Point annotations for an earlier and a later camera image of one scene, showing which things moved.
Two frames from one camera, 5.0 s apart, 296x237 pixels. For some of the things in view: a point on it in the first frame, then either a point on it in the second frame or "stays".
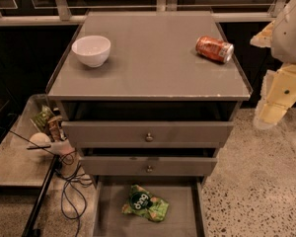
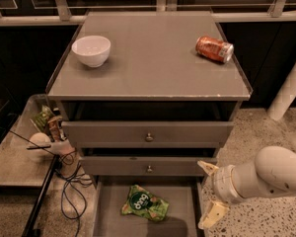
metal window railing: x=68 y=5 stays
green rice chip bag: x=142 y=202 stays
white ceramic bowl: x=92 y=50 stays
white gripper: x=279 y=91 → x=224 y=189
